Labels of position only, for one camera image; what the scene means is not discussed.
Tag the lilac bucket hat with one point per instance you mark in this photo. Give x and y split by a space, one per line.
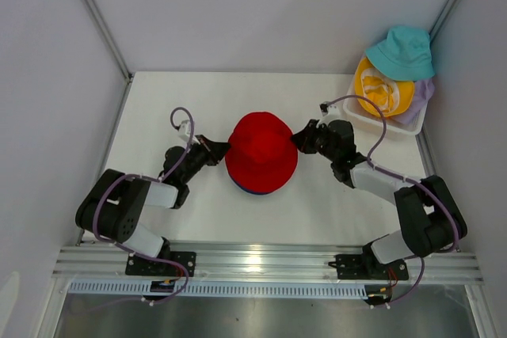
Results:
423 91

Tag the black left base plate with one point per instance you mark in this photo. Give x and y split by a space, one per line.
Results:
137 266

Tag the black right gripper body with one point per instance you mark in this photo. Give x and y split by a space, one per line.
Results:
320 133

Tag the white plastic basket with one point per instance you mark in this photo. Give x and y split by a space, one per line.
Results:
360 119

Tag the teal bucket hat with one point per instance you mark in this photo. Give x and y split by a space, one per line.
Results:
404 55

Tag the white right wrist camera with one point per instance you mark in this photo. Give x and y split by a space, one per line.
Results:
329 111

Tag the white slotted cable duct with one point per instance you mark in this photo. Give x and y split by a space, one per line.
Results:
219 289

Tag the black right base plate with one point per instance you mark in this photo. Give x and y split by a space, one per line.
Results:
348 266

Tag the yellow bucket hat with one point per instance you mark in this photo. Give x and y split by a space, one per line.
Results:
389 96

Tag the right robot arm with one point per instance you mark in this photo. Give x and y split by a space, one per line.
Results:
429 218

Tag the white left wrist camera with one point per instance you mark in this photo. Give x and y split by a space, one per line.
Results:
185 131

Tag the red bucket hat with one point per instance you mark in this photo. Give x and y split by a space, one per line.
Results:
261 143

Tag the aluminium mounting rail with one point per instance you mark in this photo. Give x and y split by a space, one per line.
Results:
238 262

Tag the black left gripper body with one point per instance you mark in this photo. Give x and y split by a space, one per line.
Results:
197 156

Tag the blue bucket hat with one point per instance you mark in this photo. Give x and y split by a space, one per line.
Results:
257 184

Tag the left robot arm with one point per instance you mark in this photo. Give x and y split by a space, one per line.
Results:
113 207

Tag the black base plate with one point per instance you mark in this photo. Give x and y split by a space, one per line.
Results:
137 266
348 266

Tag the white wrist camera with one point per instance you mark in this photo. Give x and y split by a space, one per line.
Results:
185 131
329 111

